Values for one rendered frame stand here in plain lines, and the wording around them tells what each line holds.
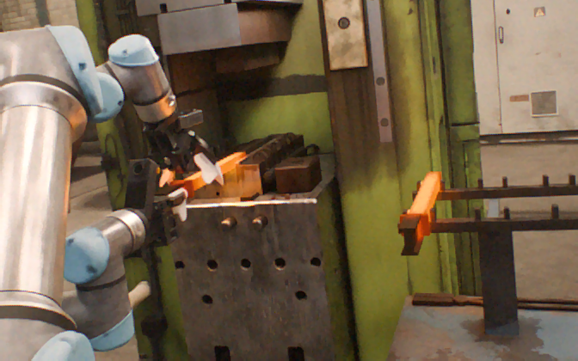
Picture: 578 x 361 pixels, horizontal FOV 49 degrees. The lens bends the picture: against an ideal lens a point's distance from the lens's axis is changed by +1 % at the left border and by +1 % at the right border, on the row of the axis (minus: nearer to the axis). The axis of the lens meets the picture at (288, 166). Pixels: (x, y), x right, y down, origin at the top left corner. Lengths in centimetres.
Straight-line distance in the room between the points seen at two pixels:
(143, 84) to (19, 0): 964
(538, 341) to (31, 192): 92
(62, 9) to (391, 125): 886
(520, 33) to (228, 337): 543
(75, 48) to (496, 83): 607
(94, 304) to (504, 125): 599
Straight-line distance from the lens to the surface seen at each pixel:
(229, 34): 148
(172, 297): 188
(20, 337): 60
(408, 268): 165
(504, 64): 668
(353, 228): 163
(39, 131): 75
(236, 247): 151
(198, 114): 132
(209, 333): 163
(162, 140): 124
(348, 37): 153
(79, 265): 99
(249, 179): 152
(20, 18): 1080
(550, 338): 129
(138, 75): 115
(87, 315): 103
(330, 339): 154
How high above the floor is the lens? 126
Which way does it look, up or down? 11 degrees down
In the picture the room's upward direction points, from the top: 7 degrees counter-clockwise
